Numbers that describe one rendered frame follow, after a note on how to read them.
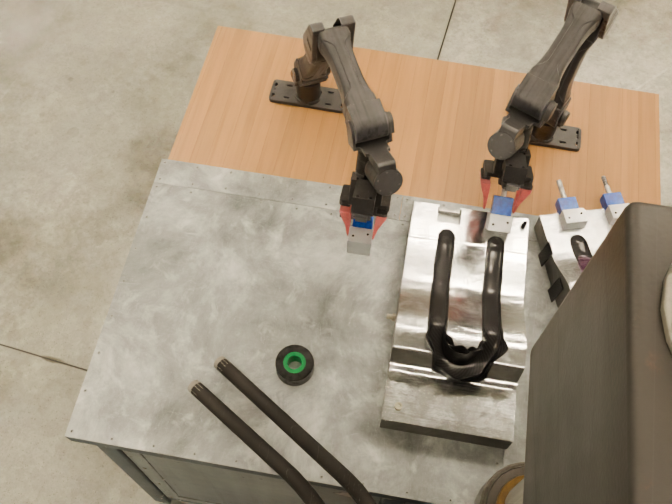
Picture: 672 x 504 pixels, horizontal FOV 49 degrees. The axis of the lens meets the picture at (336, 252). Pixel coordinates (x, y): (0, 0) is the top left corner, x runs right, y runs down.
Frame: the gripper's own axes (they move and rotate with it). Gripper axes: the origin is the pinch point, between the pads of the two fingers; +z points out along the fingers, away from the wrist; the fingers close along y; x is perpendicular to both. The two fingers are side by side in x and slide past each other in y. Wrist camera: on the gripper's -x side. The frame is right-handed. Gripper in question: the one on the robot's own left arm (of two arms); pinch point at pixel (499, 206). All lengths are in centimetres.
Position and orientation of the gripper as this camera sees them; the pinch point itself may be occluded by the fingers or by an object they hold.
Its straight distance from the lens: 166.6
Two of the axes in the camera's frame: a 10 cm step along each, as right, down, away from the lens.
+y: 9.9, 1.6, -0.7
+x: 1.4, -5.0, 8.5
